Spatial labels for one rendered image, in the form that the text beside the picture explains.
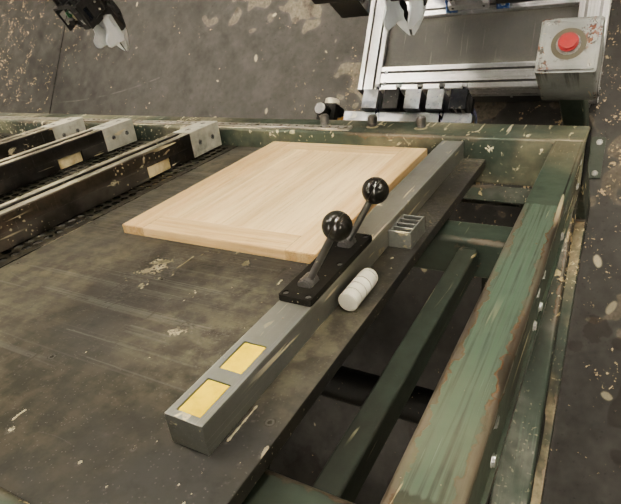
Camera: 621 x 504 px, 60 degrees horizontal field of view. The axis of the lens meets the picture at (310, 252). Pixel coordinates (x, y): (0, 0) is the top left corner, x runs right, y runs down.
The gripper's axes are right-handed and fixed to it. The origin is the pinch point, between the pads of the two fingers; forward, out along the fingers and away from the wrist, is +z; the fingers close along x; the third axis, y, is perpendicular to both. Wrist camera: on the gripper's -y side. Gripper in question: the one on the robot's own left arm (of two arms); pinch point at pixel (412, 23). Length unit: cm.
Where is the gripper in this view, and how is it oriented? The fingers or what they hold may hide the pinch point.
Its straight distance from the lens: 92.3
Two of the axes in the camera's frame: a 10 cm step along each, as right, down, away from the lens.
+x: 8.7, 1.5, -4.8
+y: -3.8, 8.2, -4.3
